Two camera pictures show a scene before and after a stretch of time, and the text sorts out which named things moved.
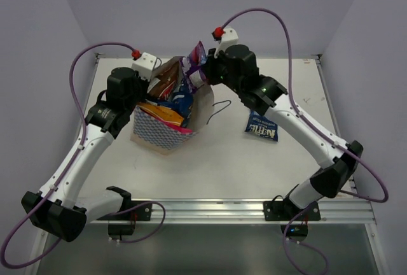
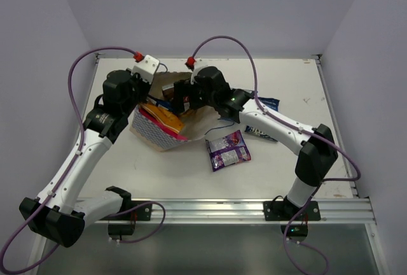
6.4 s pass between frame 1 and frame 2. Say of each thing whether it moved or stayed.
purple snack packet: moved
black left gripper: stayed
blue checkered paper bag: moved
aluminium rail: stayed
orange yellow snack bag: stayed
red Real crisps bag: moved
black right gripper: moved
